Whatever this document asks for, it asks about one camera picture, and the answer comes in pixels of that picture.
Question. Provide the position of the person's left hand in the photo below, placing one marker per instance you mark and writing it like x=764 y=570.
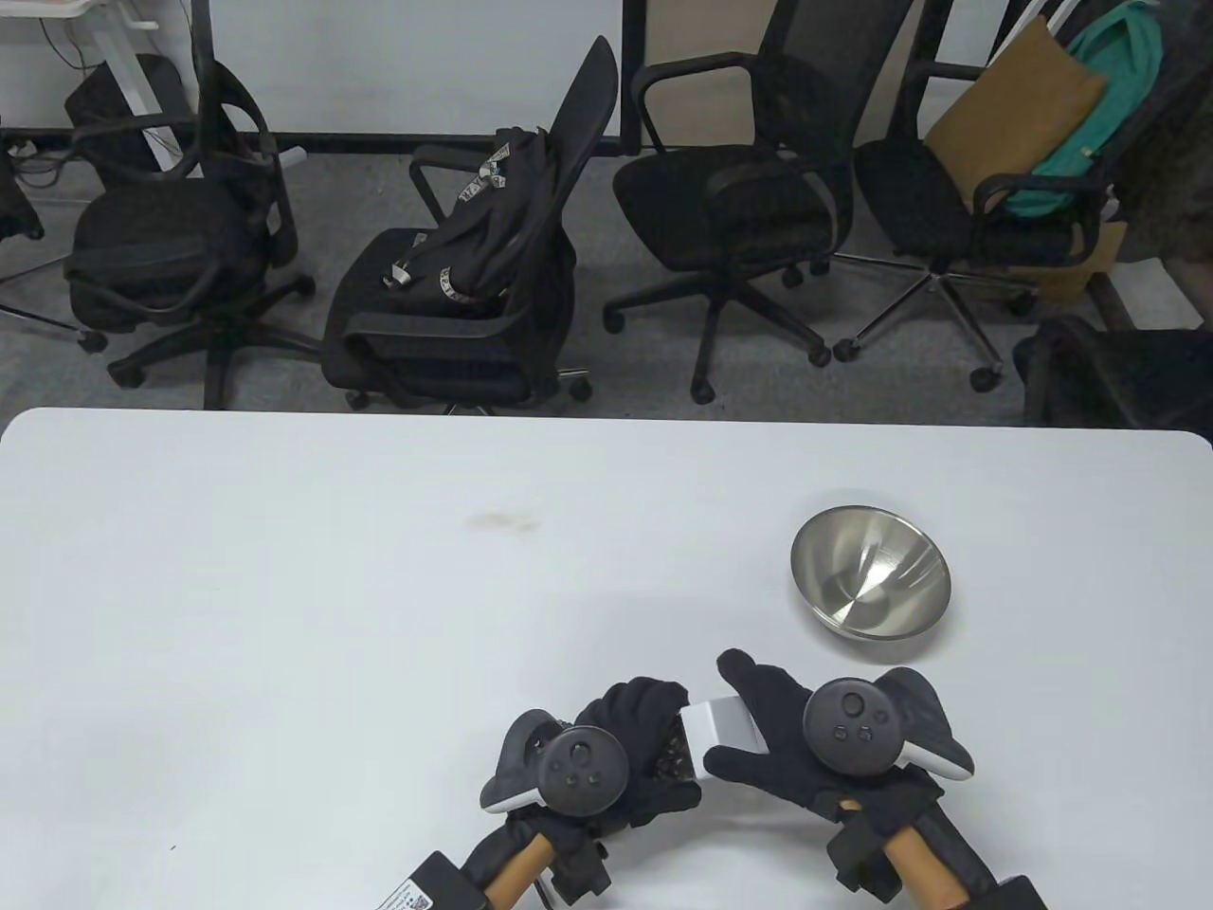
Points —
x=644 y=720

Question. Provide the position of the person's right hand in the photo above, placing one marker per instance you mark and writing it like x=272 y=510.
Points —
x=777 y=730

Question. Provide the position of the white square jar lid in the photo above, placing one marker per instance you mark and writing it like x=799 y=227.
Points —
x=725 y=735

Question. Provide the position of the clear square coffee jar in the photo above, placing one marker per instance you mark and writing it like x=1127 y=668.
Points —
x=684 y=758

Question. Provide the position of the black hand controller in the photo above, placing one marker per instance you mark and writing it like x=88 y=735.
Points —
x=853 y=725
x=583 y=773

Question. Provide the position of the steel mixing bowl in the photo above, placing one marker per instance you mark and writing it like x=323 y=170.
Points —
x=867 y=569

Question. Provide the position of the person's left forearm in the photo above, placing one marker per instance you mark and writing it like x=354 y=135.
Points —
x=516 y=867

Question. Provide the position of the person's right forearm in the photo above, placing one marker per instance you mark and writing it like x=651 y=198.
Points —
x=919 y=863

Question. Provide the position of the black solid back office chair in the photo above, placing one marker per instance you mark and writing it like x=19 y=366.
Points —
x=445 y=351

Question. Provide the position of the black backpack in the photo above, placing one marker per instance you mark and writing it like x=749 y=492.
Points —
x=493 y=237

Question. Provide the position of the black high back office chair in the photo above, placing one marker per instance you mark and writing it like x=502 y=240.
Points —
x=720 y=209

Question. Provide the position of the black chrome base office chair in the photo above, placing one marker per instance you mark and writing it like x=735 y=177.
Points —
x=919 y=199

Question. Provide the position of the white flat panel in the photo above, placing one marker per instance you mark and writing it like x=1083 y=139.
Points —
x=1151 y=294

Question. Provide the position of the cardboard box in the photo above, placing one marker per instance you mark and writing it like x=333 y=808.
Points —
x=1104 y=251

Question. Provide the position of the brown cushion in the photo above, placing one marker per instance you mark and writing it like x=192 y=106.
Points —
x=1014 y=104

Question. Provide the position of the black mesh office chair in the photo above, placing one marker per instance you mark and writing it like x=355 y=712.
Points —
x=161 y=237

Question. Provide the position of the black framed white partition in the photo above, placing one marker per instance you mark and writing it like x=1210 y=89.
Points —
x=398 y=66

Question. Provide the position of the teal bag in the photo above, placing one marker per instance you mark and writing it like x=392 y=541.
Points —
x=1118 y=57

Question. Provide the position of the white metal rack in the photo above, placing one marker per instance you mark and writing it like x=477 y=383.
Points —
x=1059 y=9

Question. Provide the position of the black computer tower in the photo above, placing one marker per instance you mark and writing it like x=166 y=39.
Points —
x=95 y=95

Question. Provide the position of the white desk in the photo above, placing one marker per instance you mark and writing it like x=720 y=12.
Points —
x=116 y=57

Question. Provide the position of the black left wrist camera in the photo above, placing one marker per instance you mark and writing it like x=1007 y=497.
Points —
x=431 y=886

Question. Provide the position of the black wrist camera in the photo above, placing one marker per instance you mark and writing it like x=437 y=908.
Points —
x=431 y=886
x=1019 y=896

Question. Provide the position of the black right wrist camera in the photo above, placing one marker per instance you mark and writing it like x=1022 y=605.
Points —
x=1019 y=896

